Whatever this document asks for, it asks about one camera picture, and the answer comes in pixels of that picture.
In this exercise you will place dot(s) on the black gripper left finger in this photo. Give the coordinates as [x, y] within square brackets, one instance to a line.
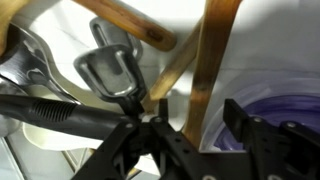
[140, 156]

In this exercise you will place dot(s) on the brown wooden cooking stick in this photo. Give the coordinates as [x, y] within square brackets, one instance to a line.
[210, 66]

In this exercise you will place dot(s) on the thin wooden stick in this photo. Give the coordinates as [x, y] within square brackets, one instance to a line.
[170, 73]

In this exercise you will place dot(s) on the purple bowl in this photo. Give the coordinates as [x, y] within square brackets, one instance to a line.
[283, 106]

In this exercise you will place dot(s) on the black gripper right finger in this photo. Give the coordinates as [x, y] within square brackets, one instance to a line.
[286, 153]

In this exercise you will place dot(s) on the light wooden utensil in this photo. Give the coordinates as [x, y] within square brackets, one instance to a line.
[10, 20]

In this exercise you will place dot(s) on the shiny steel serving utensil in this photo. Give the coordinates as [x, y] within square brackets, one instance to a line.
[23, 63]

